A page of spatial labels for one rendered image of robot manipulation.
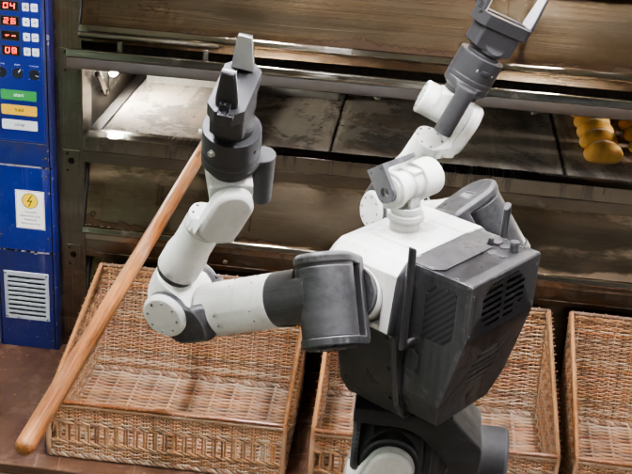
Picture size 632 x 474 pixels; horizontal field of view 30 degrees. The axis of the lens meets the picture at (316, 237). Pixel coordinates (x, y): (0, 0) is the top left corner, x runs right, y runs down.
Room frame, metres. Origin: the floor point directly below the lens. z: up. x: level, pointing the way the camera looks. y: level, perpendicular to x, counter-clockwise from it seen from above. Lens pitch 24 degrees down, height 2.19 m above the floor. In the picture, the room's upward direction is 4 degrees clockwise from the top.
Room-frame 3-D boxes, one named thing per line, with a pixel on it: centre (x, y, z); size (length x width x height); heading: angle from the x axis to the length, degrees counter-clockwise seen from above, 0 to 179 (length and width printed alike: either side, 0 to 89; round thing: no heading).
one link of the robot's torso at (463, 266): (1.79, -0.19, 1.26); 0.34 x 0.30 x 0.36; 140
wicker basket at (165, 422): (2.46, 0.29, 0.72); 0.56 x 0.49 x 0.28; 86
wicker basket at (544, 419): (2.41, -0.31, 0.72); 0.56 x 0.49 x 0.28; 86
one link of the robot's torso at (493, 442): (1.81, -0.23, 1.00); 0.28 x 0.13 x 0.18; 85
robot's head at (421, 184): (1.83, -0.15, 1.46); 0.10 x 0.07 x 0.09; 140
